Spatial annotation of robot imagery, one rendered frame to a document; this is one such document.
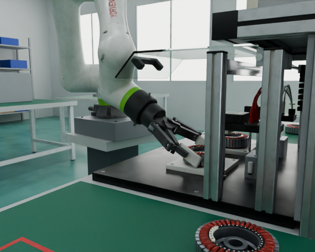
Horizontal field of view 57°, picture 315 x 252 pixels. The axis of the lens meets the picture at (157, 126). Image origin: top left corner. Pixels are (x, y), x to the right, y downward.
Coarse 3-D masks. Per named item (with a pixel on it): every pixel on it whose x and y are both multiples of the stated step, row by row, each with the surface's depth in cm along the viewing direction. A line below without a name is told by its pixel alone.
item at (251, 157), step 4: (252, 152) 72; (248, 156) 68; (252, 156) 68; (256, 156) 68; (248, 160) 69; (252, 160) 68; (256, 160) 68; (256, 164) 68; (244, 168) 69; (256, 168) 68; (244, 172) 69; (252, 172) 68; (256, 172) 68; (244, 176) 70; (248, 176) 69; (252, 176) 69
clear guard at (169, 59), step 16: (176, 48) 59; (192, 48) 57; (208, 48) 56; (224, 48) 55; (240, 48) 55; (256, 48) 55; (128, 64) 67; (144, 64) 72; (160, 64) 78; (176, 64) 85
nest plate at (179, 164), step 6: (174, 162) 78; (180, 162) 78; (228, 162) 78; (234, 162) 78; (168, 168) 76; (174, 168) 75; (180, 168) 74; (186, 168) 73; (192, 168) 73; (198, 168) 73; (228, 168) 74; (198, 174) 72
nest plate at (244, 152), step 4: (252, 144) 100; (228, 148) 94; (232, 148) 94; (236, 148) 94; (240, 148) 94; (244, 148) 94; (252, 148) 94; (228, 152) 92; (232, 152) 92; (236, 152) 91; (240, 152) 90; (244, 152) 90; (248, 152) 90
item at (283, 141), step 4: (280, 136) 92; (284, 136) 92; (280, 140) 87; (284, 140) 87; (280, 144) 87; (284, 144) 88; (280, 148) 87; (284, 148) 88; (280, 152) 88; (284, 152) 89; (280, 156) 88
